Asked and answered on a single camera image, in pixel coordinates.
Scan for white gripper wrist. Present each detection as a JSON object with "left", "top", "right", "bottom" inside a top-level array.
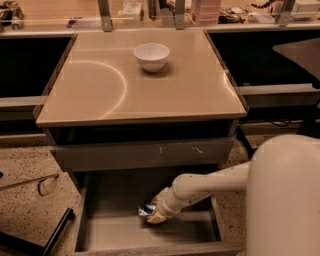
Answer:
[{"left": 147, "top": 187, "right": 183, "bottom": 224}]

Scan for crushed redbull can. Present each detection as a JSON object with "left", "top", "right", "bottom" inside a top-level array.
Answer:
[{"left": 138, "top": 203, "right": 156, "bottom": 219}]

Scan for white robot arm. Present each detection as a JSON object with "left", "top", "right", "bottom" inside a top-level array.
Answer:
[{"left": 147, "top": 135, "right": 320, "bottom": 256}]

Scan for open middle drawer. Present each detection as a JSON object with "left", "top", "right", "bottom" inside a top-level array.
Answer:
[{"left": 70, "top": 168, "right": 241, "bottom": 256}]

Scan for closed top drawer front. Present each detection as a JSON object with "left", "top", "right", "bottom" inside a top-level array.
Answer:
[{"left": 52, "top": 137, "right": 234, "bottom": 172}]

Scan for grey drawer cabinet with counter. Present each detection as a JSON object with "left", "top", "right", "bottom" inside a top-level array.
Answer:
[{"left": 33, "top": 29, "right": 250, "bottom": 256}]

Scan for metal rod on floor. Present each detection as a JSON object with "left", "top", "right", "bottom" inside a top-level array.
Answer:
[{"left": 0, "top": 174, "right": 59, "bottom": 197}]

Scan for black stand leg left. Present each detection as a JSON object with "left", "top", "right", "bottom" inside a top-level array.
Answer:
[{"left": 0, "top": 208, "right": 74, "bottom": 256}]

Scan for white ceramic bowl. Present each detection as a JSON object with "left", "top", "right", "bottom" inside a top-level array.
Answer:
[{"left": 134, "top": 43, "right": 170, "bottom": 72}]

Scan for pink stacked boxes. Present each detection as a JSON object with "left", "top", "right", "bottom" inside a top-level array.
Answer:
[{"left": 190, "top": 0, "right": 222, "bottom": 25}]

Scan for black table frame leg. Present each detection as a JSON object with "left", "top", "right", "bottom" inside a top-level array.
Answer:
[{"left": 236, "top": 127, "right": 256, "bottom": 158}]

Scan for left metal shelf bracket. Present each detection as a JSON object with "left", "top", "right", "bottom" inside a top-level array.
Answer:
[{"left": 97, "top": 0, "right": 113, "bottom": 32}]

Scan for metal shelf bracket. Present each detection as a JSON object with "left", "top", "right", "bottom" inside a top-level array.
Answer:
[
  {"left": 275, "top": 0, "right": 296, "bottom": 27},
  {"left": 175, "top": 0, "right": 185, "bottom": 30},
  {"left": 97, "top": 0, "right": 113, "bottom": 32}
]

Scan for middle metal shelf bracket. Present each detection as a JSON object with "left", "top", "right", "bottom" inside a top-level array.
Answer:
[{"left": 175, "top": 0, "right": 185, "bottom": 30}]

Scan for right metal shelf bracket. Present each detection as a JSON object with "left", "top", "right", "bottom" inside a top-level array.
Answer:
[{"left": 275, "top": 0, "right": 296, "bottom": 27}]

